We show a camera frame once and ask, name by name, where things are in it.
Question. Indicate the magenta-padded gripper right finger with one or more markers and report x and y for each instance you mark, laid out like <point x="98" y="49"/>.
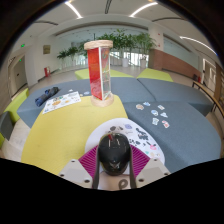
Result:
<point x="141" y="161"/>

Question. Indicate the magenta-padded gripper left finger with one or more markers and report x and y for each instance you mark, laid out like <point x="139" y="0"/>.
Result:
<point x="88" y="161"/>

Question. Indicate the black computer mouse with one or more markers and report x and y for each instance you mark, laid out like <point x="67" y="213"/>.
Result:
<point x="114" y="153"/>

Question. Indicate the group of loose small stickers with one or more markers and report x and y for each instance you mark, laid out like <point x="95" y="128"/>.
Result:
<point x="154" y="112"/>

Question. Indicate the grey upholstered bench with stickers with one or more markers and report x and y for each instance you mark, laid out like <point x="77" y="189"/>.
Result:
<point x="190" y="143"/>

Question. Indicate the white printed sticker sheet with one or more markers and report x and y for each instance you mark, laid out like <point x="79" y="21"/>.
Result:
<point x="61" y="101"/>

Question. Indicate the long grey upholstered bench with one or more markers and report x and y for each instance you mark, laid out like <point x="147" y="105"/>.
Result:
<point x="128" y="88"/>

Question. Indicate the dark blue folded umbrella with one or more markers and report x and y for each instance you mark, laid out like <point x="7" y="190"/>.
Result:
<point x="46" y="96"/>

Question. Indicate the lime green upholstered bench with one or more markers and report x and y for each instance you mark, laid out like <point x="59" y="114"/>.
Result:
<point x="155" y="75"/>
<point x="116" y="74"/>

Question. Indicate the dark grey seat block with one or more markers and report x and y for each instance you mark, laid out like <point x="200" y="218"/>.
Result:
<point x="6" y="125"/>

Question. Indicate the lime green seat block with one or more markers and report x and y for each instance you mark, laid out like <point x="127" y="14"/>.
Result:
<point x="16" y="105"/>

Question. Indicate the wooden slatted bench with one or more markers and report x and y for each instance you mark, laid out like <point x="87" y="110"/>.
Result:
<point x="208" y="95"/>

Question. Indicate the red fire extinguisher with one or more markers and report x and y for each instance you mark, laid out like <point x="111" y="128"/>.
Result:
<point x="47" y="71"/>

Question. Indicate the group of green potted plants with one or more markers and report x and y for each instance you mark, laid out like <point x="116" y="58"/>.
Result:
<point x="125" y="41"/>

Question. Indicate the green exit sign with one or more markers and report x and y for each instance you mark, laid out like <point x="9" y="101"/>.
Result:
<point x="23" y="45"/>

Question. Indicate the group of ceiling strip lights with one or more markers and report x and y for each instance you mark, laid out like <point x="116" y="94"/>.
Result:
<point x="74" y="10"/>

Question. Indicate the framed wall picture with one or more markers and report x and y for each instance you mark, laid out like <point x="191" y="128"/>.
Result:
<point x="46" y="49"/>

